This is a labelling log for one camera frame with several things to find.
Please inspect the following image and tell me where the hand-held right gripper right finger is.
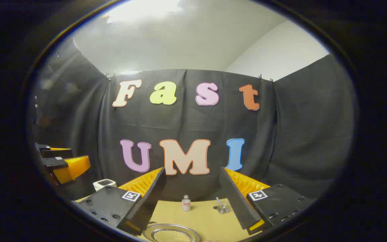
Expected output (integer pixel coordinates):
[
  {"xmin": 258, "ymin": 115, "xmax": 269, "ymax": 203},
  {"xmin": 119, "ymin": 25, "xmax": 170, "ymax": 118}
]
[{"xmin": 219, "ymin": 166, "xmax": 316, "ymax": 236}]

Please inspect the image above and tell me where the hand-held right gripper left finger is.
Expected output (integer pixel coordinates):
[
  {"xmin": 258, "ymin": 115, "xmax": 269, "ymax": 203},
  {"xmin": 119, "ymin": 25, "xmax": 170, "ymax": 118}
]
[{"xmin": 74, "ymin": 166, "xmax": 167, "ymax": 236}]

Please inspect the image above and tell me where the white toaster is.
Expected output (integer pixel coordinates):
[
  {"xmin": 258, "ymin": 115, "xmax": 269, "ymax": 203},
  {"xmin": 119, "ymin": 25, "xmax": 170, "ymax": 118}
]
[{"xmin": 93, "ymin": 179, "xmax": 117, "ymax": 192}]

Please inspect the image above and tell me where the black backdrop cloth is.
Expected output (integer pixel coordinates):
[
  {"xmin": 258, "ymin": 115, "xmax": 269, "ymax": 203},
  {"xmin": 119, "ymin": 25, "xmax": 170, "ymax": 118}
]
[{"xmin": 29, "ymin": 40, "xmax": 357, "ymax": 202}]

